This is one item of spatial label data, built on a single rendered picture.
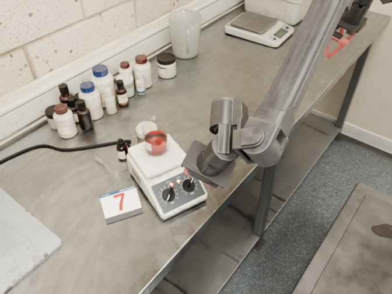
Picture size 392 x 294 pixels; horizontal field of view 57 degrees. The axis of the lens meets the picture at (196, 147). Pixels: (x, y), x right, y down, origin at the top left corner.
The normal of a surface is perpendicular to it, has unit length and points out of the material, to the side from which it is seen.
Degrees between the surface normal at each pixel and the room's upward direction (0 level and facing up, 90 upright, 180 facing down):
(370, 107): 90
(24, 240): 0
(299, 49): 35
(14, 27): 90
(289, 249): 0
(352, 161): 0
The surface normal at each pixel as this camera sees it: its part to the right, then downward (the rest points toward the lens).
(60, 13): 0.79, 0.42
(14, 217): 0.00, -0.73
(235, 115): -0.47, -0.37
